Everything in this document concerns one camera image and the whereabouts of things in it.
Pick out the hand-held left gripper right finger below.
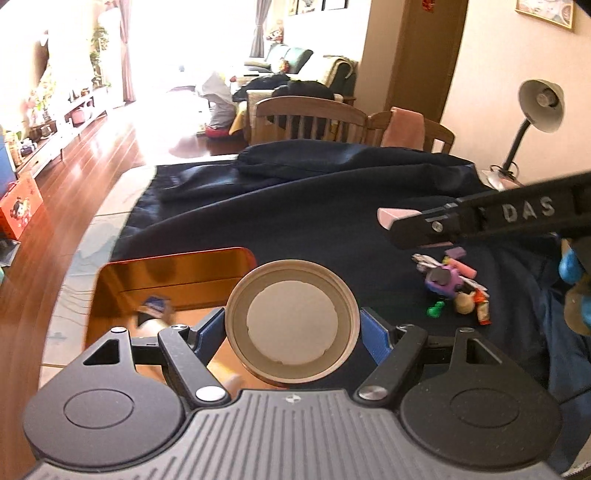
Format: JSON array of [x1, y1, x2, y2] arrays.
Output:
[[355, 307, 504, 401]]

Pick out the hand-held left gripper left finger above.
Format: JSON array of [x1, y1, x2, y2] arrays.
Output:
[[82, 308, 229, 408]]

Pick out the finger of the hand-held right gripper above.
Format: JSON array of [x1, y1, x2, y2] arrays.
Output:
[[388, 213, 468, 251], [417, 198, 460, 219]]

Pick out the pink triangular eraser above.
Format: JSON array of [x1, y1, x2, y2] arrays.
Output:
[[377, 207, 421, 230]]

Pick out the purple toy figure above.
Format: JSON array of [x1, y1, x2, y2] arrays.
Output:
[[425, 265, 465, 298]]

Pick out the pink plastic stick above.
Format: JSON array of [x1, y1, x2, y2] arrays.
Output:
[[444, 258, 478, 280]]

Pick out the brown round plate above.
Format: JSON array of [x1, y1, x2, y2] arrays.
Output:
[[225, 260, 360, 386]]

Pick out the red tin box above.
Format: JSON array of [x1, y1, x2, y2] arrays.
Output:
[[84, 247, 278, 393]]

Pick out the person's right hand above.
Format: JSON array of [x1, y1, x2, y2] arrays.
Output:
[[558, 237, 591, 335]]

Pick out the pink towel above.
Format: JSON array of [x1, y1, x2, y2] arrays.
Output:
[[383, 107, 426, 148]]

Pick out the red snack packet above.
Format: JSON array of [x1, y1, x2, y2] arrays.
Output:
[[473, 285, 491, 326]]

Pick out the grey desk lamp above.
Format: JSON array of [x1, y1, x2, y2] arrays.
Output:
[[480, 79, 565, 191]]

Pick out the dark blue cloth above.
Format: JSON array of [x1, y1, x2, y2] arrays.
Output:
[[111, 138, 591, 407]]

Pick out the wooden door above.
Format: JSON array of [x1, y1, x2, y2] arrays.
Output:
[[383, 0, 469, 116]]

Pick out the wooden slatted chair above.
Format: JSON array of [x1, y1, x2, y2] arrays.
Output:
[[249, 97, 369, 145]]

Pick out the beige sofa blanket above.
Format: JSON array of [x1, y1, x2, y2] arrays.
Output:
[[318, 55, 357, 89]]

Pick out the black clothes pile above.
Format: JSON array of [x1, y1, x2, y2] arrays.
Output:
[[232, 74, 337, 103]]

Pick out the green sofa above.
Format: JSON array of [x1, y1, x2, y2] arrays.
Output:
[[244, 44, 358, 100]]

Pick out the orange gift box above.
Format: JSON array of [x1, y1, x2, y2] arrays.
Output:
[[0, 173, 44, 241]]

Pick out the white plastic bag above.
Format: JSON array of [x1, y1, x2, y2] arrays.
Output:
[[196, 71, 236, 130]]

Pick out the wooden tv cabinet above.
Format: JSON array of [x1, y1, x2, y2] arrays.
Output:
[[0, 85, 114, 182]]

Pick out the purple curtain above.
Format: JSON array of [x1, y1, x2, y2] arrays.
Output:
[[252, 0, 273, 58], [117, 0, 137, 104]]

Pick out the dark cabinet blue panel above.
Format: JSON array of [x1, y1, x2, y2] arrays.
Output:
[[0, 131, 17, 195]]

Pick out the green potted plant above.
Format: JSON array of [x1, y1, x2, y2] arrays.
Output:
[[89, 25, 112, 89]]

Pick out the gold framed wall picture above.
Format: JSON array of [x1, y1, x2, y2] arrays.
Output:
[[515, 0, 577, 32]]

